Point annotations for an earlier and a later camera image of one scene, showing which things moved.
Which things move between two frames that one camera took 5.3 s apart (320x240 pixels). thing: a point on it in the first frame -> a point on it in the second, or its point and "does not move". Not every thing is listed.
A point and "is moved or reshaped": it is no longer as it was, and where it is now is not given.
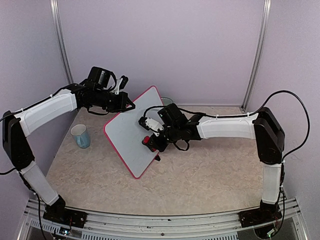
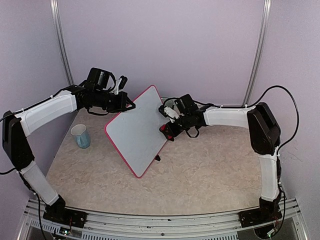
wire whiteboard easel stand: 157,158 does not move
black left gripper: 121,106 does not move
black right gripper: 159,146 -> 174,133
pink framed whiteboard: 127,134 does not move
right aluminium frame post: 258,53 does not move
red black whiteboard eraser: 146,141 is moved or reshaped
